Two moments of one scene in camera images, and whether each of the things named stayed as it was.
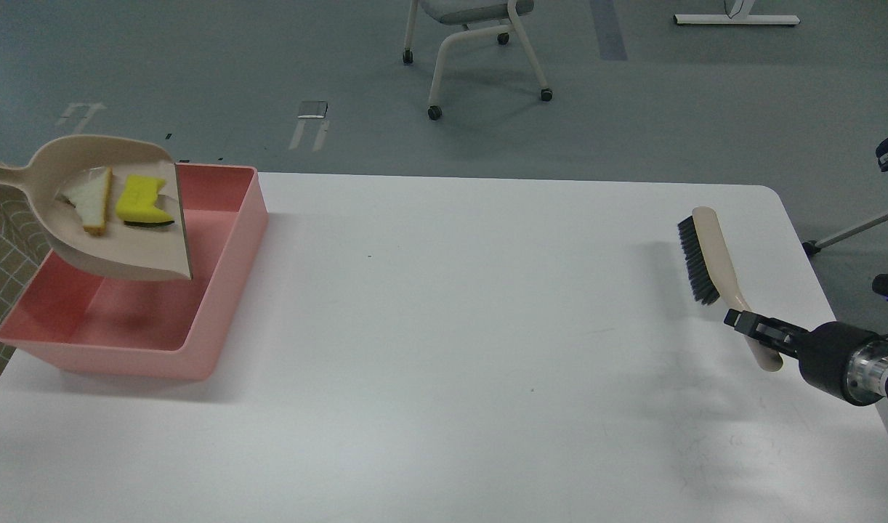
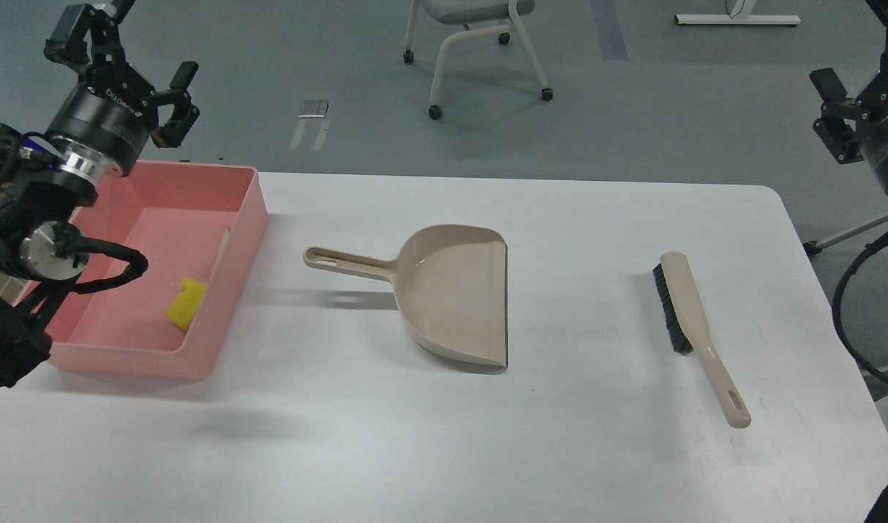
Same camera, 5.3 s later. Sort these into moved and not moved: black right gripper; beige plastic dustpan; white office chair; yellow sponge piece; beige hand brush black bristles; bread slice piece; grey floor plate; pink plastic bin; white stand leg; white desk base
Moved: yellow sponge piece; beige plastic dustpan; beige hand brush black bristles; bread slice piece; black right gripper
Not moved: white office chair; white stand leg; white desk base; grey floor plate; pink plastic bin
